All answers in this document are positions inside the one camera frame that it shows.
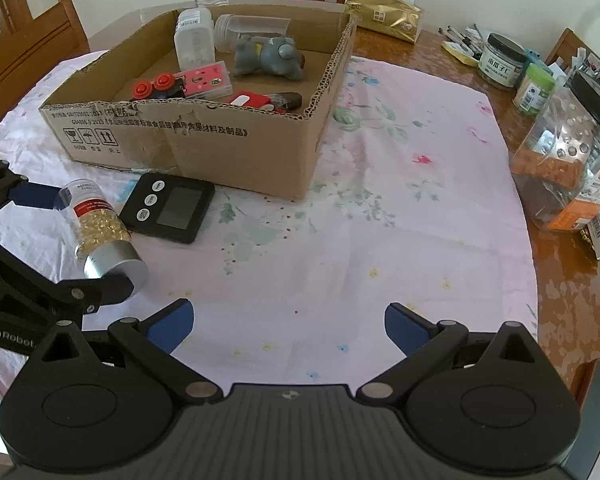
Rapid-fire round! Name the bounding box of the black and red toy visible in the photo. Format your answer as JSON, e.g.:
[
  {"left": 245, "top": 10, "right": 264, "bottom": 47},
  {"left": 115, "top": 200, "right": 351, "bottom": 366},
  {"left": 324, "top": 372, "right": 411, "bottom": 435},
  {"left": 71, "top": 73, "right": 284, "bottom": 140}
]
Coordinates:
[{"left": 130, "top": 72, "right": 188, "bottom": 102}]

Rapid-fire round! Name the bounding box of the pink case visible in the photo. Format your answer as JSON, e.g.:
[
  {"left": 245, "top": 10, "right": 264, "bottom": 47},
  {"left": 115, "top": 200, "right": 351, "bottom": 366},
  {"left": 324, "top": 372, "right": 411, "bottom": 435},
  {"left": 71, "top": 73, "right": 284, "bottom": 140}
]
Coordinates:
[{"left": 182, "top": 61, "right": 233, "bottom": 101}]

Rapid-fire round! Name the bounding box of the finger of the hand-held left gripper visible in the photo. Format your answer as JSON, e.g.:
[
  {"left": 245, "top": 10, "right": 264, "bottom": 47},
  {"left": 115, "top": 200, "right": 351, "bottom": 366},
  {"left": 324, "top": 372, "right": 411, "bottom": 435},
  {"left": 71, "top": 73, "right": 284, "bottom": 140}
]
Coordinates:
[
  {"left": 0, "top": 160, "right": 63, "bottom": 221},
  {"left": 0, "top": 234, "right": 136, "bottom": 316}
]

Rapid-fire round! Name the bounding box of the white plastic bottle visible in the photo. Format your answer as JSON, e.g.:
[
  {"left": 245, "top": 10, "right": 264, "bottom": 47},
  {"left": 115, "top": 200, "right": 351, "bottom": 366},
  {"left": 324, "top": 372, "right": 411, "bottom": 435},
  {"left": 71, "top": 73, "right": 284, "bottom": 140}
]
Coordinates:
[{"left": 174, "top": 7, "right": 217, "bottom": 72}]

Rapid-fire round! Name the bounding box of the clear plastic jar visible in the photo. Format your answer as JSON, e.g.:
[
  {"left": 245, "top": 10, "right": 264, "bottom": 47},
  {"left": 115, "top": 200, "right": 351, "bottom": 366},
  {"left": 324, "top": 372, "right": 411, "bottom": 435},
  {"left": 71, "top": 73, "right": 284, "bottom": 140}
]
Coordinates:
[{"left": 213, "top": 14, "right": 291, "bottom": 53}]

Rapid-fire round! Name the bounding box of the gold tissue packet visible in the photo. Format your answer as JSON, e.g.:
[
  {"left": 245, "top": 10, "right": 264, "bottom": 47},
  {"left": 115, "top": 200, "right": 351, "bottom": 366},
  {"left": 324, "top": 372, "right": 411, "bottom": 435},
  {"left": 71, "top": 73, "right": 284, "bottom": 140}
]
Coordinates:
[{"left": 345, "top": 0, "right": 425, "bottom": 43}]

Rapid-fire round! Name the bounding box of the pink floral tablecloth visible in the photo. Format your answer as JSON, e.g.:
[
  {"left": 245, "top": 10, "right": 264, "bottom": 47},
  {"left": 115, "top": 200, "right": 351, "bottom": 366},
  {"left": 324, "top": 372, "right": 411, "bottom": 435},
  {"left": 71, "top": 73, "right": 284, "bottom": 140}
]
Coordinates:
[{"left": 0, "top": 50, "right": 538, "bottom": 461}]

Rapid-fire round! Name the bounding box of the grey toy animal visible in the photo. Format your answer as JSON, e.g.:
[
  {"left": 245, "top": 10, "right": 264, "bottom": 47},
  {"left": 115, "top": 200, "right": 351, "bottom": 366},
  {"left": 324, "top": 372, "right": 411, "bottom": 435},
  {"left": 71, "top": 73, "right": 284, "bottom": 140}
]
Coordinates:
[{"left": 231, "top": 36, "right": 307, "bottom": 81}]

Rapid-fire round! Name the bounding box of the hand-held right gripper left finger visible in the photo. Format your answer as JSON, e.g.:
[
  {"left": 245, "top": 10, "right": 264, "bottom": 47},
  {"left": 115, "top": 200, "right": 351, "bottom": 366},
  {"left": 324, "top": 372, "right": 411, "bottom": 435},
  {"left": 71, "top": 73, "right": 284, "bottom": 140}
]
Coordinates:
[{"left": 37, "top": 298, "right": 221, "bottom": 397}]

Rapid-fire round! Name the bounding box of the black digital timer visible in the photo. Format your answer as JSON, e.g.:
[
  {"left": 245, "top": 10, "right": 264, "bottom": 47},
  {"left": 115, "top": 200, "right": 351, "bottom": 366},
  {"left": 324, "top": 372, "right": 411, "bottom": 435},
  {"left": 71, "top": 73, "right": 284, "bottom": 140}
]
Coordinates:
[{"left": 117, "top": 172, "right": 216, "bottom": 244}]

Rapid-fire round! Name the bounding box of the capsule bottle silver cap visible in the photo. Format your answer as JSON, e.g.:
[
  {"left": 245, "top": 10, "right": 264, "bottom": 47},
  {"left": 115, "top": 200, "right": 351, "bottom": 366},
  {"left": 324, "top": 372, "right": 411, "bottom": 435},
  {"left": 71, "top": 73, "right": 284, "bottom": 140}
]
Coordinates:
[{"left": 54, "top": 178, "right": 149, "bottom": 293}]

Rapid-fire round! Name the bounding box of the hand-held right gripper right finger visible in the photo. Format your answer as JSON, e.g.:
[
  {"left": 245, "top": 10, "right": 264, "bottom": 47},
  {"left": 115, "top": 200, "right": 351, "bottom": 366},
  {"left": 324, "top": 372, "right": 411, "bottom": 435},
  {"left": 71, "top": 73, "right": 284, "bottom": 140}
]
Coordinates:
[{"left": 355, "top": 302, "right": 542, "bottom": 397}]

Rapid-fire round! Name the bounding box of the glass jar black lid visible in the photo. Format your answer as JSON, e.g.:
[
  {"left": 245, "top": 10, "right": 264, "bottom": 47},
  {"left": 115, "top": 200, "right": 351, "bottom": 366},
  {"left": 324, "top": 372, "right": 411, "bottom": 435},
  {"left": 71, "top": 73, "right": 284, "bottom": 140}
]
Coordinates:
[{"left": 477, "top": 33, "right": 527, "bottom": 92}]

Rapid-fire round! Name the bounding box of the large clear jar black lid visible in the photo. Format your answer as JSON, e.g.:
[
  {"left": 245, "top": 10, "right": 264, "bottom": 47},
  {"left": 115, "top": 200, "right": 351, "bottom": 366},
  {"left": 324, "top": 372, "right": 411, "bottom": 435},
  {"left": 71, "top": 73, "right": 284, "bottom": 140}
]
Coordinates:
[{"left": 510, "top": 71, "right": 600, "bottom": 231}]

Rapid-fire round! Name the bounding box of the wooden chair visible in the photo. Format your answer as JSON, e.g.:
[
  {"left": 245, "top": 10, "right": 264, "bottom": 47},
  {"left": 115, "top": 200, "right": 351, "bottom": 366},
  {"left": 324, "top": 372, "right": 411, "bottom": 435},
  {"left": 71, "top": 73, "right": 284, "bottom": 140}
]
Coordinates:
[
  {"left": 0, "top": 0, "right": 91, "bottom": 146},
  {"left": 545, "top": 27, "right": 600, "bottom": 86}
]

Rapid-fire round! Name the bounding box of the orange small box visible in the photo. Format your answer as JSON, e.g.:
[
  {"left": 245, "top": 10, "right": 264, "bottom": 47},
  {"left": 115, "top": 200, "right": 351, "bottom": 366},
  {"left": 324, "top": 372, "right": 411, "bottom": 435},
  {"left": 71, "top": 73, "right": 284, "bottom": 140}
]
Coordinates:
[{"left": 547, "top": 199, "right": 600, "bottom": 233}]

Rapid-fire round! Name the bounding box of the small jar green lid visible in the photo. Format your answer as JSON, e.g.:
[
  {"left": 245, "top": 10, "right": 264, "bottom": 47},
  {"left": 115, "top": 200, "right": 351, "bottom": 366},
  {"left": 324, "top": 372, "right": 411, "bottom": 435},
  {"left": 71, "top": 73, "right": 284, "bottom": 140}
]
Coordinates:
[{"left": 512, "top": 62, "right": 556, "bottom": 118}]

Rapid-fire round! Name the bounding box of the cardboard box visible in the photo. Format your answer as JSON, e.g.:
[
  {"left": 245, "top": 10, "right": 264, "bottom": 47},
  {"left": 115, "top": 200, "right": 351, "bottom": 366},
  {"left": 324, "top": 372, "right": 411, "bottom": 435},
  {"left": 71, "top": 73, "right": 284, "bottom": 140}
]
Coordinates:
[{"left": 39, "top": 2, "right": 358, "bottom": 202}]

